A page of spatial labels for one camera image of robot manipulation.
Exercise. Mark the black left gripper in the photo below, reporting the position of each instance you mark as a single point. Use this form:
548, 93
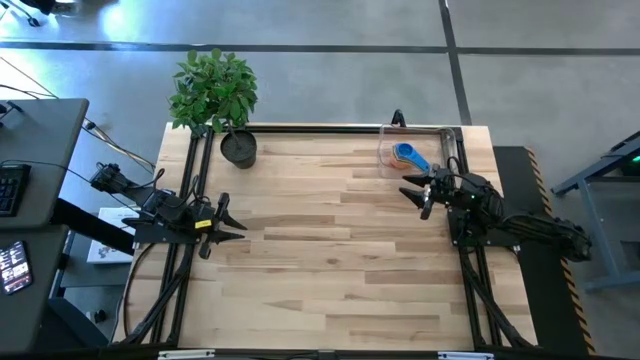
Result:
216, 225

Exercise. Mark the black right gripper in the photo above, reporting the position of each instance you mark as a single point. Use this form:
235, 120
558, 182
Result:
441, 190

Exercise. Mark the orange measuring cup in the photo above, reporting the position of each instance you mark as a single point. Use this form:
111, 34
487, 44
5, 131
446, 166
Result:
391, 161

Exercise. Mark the dark blue measuring cup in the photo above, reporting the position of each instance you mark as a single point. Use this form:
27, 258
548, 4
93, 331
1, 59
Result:
405, 151

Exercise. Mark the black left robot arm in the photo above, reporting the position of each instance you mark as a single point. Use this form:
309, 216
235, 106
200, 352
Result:
165, 212

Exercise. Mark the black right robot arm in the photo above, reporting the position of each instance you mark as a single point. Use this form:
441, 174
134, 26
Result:
540, 227

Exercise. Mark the clear plastic basket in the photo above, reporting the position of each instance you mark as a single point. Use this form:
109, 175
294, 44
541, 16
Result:
440, 150

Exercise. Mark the yellow tag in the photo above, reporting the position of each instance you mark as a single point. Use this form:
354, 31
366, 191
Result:
203, 224

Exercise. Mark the black clamp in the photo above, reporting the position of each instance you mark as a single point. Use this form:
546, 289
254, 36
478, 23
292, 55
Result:
398, 119

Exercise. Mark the black plant pot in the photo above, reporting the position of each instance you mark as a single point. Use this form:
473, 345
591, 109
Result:
239, 148

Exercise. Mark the white printed box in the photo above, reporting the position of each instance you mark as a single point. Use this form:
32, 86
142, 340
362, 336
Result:
107, 252

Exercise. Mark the green leafy plant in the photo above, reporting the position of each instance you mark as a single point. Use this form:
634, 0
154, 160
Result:
215, 90

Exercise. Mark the black desk caster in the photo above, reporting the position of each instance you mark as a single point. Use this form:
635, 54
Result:
100, 316

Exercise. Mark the black hazard-striped floor mat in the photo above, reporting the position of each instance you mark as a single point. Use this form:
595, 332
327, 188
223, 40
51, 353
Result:
540, 300

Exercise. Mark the blue-grey metal stand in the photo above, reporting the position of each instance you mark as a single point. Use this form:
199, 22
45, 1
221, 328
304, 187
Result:
603, 250

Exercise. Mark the grey desk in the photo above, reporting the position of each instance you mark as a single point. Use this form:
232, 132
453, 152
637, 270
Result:
45, 140
30, 310

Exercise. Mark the black smartphone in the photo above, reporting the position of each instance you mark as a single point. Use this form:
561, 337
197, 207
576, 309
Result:
15, 267

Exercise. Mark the black keyboard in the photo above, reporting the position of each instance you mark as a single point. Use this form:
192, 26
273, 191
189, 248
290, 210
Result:
12, 190

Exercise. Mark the black chair base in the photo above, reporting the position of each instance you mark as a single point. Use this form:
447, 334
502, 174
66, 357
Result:
37, 5

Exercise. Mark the black aluminium table frame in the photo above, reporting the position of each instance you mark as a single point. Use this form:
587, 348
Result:
350, 129

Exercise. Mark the white table bracket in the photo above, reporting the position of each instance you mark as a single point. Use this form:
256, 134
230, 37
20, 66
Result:
465, 356
185, 354

